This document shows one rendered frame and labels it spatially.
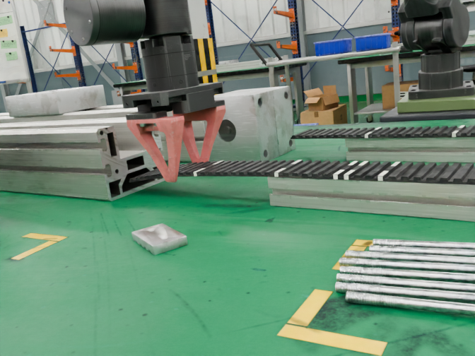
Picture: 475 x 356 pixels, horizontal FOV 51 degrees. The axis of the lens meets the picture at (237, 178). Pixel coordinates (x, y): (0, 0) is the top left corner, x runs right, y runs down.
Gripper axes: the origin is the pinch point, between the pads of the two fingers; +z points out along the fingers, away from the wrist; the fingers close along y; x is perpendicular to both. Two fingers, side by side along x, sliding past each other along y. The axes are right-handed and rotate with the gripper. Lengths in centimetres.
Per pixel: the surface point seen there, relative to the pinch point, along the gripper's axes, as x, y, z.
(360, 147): 13.9, -17.4, 1.2
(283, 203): 13.9, 2.3, 2.5
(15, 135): -23.7, 5.4, -5.2
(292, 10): -359, -697, -75
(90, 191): -10.8, 5.4, 1.7
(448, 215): 28.8, 2.2, 2.4
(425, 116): 12, -55, 3
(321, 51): -121, -292, -10
